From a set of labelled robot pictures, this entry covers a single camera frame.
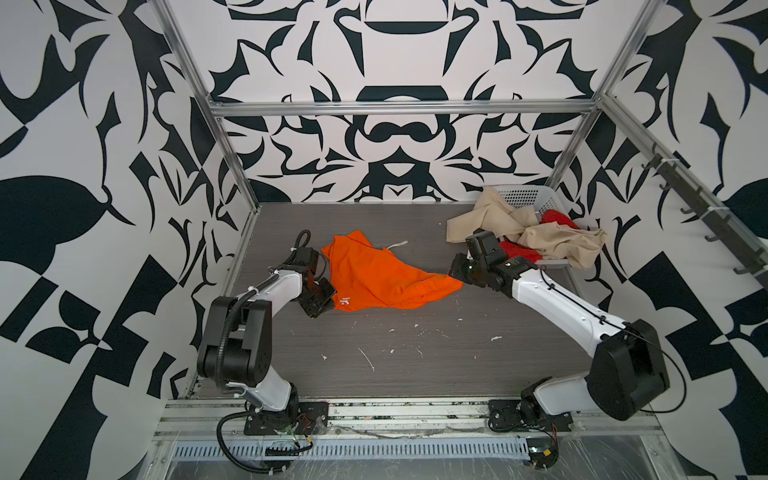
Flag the orange shorts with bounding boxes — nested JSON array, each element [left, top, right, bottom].
[[322, 231, 462, 312]]

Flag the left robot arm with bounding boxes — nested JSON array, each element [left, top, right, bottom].
[[196, 246, 336, 424]]

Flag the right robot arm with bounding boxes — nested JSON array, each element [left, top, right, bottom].
[[449, 229, 671, 428]]

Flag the red shorts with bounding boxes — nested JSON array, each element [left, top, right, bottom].
[[499, 210, 579, 262]]

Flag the beige shorts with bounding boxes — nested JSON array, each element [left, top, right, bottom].
[[446, 187, 607, 269]]

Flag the white laundry basket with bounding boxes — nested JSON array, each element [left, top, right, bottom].
[[493, 185, 570, 265]]

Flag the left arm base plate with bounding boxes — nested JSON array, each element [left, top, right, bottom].
[[244, 402, 329, 436]]

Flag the black corrugated cable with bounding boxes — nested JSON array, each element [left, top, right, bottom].
[[212, 413, 314, 475]]

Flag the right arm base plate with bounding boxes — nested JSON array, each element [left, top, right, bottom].
[[488, 397, 573, 433]]

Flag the aluminium frame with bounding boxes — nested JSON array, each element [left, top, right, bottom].
[[155, 1, 767, 479]]

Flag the white slotted cable duct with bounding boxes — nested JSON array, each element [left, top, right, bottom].
[[170, 436, 532, 463]]

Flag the wall hook rail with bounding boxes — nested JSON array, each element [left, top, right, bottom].
[[643, 142, 767, 290]]

